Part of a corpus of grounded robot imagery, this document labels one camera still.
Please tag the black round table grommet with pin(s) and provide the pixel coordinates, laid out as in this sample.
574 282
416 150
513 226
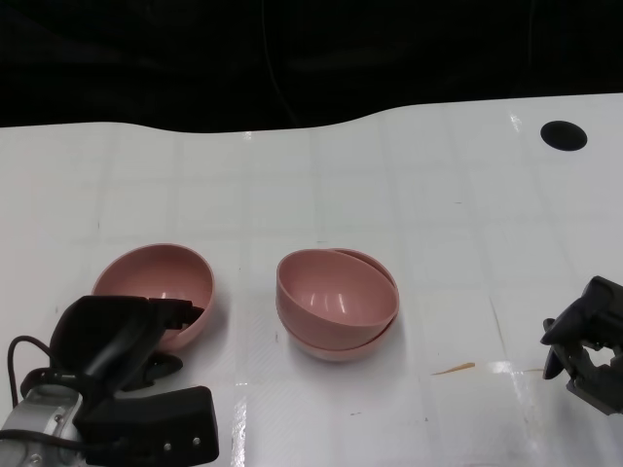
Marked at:
563 135

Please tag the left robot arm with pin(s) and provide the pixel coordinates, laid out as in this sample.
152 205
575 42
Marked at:
39 413

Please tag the pink plastic bowl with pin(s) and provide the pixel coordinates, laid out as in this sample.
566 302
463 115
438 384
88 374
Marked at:
156 272
336 352
336 292

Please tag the small brown tape streak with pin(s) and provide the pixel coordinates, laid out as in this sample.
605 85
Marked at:
533 370

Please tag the black backdrop cloth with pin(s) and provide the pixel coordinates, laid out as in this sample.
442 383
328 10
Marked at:
146 58

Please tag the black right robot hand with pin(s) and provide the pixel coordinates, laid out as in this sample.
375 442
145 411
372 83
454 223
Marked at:
598 311

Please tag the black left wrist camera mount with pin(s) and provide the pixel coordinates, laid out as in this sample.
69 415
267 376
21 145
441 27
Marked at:
160 428

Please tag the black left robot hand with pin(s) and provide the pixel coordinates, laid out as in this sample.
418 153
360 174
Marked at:
97 331

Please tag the brown tape sliver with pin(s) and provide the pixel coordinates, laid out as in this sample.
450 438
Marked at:
455 368

